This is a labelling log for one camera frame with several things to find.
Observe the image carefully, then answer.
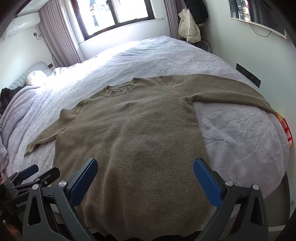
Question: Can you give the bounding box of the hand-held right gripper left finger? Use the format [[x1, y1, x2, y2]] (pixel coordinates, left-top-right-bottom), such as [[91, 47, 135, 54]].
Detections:
[[22, 158, 100, 241]]

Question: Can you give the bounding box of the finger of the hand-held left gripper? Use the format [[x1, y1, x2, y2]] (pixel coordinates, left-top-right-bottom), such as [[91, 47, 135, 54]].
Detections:
[[9, 164, 39, 186], [13, 168, 61, 191]]

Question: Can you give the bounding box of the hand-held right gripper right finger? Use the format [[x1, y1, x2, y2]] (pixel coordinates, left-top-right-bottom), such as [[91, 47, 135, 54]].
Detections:
[[193, 158, 269, 241]]

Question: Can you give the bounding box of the brown knit sweater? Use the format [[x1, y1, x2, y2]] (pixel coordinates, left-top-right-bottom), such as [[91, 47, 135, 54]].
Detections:
[[24, 74, 283, 240]]

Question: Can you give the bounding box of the dark clothes pile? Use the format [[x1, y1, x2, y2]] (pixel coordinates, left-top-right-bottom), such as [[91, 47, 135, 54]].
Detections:
[[0, 86, 23, 117]]

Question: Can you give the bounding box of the lilac striped duvet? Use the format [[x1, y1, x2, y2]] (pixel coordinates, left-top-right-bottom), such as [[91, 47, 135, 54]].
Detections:
[[0, 86, 50, 173]]

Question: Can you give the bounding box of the white pillow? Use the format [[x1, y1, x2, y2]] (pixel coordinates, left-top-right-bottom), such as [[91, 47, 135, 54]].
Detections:
[[26, 71, 50, 87]]

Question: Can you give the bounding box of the red and yellow box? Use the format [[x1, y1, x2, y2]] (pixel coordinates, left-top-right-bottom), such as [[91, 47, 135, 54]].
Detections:
[[275, 112, 293, 141]]

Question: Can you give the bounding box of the lilac pleated curtain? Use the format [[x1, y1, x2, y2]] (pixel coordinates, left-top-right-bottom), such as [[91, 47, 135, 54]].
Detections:
[[163, 0, 180, 40], [38, 0, 85, 68]]

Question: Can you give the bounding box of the white air conditioner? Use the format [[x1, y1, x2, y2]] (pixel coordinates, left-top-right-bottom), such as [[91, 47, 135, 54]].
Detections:
[[5, 11, 41, 39]]

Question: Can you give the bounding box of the cream puffer jacket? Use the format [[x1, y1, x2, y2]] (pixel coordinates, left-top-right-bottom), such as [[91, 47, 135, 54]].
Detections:
[[178, 8, 201, 44]]

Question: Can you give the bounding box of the dark framed window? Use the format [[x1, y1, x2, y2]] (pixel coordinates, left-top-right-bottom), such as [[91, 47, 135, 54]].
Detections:
[[70, 0, 156, 41]]

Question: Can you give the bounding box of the black hanging jacket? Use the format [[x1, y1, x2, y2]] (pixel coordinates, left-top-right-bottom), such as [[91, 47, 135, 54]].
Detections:
[[184, 0, 209, 25]]

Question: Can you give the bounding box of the black wall strip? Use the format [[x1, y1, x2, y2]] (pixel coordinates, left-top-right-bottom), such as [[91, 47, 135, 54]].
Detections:
[[235, 63, 262, 88]]

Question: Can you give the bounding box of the black cable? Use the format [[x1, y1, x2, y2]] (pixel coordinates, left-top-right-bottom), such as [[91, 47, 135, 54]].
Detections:
[[248, 22, 272, 38]]

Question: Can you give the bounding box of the white wall shelf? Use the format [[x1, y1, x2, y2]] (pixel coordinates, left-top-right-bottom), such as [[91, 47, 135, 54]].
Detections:
[[228, 0, 287, 39]]

